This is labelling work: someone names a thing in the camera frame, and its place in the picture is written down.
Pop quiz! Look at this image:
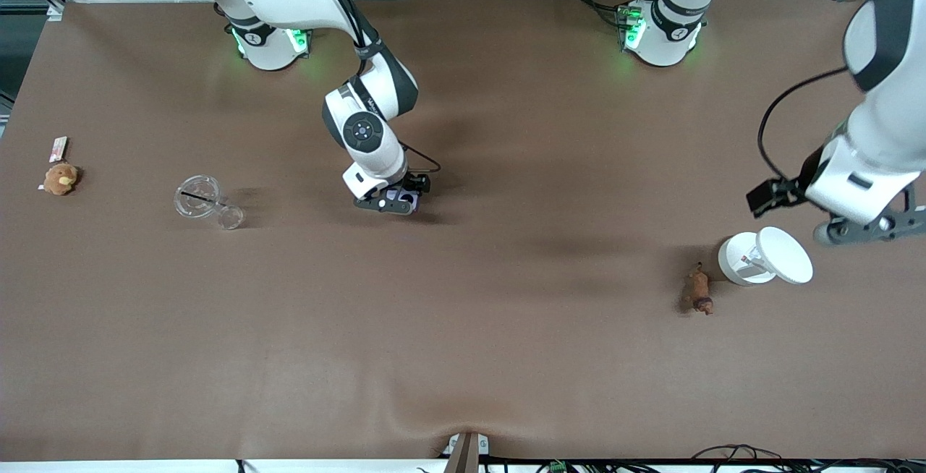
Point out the clear plastic cup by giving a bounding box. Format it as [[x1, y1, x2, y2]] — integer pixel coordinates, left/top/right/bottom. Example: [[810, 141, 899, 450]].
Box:
[[174, 175, 245, 230]]

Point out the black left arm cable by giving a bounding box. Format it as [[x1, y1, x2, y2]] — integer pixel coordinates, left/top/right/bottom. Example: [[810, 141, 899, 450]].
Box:
[[757, 67, 849, 183]]

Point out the brown table cover sheet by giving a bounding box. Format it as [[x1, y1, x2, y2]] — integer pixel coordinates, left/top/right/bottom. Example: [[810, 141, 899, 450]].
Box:
[[0, 0, 926, 463]]

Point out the white container with lid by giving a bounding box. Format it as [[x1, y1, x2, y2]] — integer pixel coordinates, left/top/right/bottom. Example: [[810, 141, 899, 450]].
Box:
[[718, 226, 814, 286]]

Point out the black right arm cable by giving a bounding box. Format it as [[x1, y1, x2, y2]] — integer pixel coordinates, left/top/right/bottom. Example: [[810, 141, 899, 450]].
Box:
[[396, 140, 442, 174]]

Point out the black floor cable bundle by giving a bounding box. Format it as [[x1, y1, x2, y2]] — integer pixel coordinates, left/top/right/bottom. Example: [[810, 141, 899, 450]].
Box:
[[691, 444, 926, 473]]

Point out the brown plush bear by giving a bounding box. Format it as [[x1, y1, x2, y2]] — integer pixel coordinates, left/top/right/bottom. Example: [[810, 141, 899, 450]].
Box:
[[40, 163, 80, 196]]

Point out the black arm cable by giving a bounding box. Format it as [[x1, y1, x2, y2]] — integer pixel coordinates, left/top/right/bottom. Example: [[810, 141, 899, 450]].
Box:
[[757, 67, 849, 183], [396, 140, 442, 174]]

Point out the small brown toy dog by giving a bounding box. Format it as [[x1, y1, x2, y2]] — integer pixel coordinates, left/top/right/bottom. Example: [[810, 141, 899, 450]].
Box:
[[682, 263, 715, 316]]

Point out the metal table edge bracket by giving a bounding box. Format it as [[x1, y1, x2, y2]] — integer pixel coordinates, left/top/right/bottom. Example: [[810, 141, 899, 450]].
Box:
[[443, 432, 490, 473]]

